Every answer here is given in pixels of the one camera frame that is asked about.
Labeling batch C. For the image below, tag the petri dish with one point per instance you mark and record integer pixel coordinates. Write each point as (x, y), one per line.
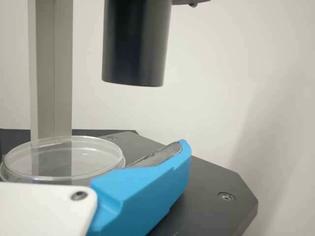
(61, 157)

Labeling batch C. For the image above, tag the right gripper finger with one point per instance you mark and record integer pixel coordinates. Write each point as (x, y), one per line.
(145, 191)

